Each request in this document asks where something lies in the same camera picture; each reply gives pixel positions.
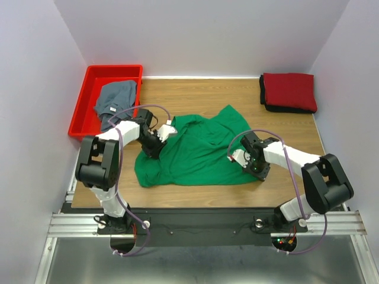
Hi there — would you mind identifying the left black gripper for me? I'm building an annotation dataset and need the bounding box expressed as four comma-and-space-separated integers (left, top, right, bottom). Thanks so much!
136, 130, 167, 160

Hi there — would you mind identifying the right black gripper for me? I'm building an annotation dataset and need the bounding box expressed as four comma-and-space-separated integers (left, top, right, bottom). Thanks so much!
241, 154, 269, 180

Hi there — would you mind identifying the green t shirt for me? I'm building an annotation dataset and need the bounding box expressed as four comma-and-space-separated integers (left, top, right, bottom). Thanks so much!
134, 105, 257, 188

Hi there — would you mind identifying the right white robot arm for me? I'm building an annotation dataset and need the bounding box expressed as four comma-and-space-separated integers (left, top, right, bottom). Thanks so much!
229, 132, 354, 231

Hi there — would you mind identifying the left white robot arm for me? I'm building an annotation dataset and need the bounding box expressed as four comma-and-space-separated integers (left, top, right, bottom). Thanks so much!
75, 108, 177, 234

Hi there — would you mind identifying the grey t shirt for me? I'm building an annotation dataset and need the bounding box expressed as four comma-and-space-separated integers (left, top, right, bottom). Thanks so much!
94, 80, 137, 133

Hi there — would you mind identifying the folded black t shirt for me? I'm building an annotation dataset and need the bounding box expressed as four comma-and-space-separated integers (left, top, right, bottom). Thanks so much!
259, 74, 316, 114

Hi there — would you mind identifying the red plastic bin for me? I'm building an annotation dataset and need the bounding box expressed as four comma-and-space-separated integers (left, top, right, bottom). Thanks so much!
68, 64, 143, 141

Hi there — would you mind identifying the folded red t shirt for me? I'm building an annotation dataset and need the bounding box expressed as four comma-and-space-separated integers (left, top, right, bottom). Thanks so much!
262, 72, 318, 111

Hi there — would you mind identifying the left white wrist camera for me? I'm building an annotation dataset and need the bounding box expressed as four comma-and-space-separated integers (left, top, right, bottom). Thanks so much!
157, 120, 178, 143

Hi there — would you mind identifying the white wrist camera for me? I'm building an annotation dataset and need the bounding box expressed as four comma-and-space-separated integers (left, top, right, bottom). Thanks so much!
227, 149, 250, 168
157, 120, 178, 143

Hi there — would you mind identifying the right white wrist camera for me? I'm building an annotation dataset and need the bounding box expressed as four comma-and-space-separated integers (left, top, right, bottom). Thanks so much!
227, 149, 250, 168

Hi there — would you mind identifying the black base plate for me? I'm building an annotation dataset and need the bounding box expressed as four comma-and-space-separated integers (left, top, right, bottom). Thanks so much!
94, 207, 307, 251

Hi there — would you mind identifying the aluminium rail frame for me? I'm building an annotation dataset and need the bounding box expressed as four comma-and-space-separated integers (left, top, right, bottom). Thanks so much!
36, 172, 378, 283

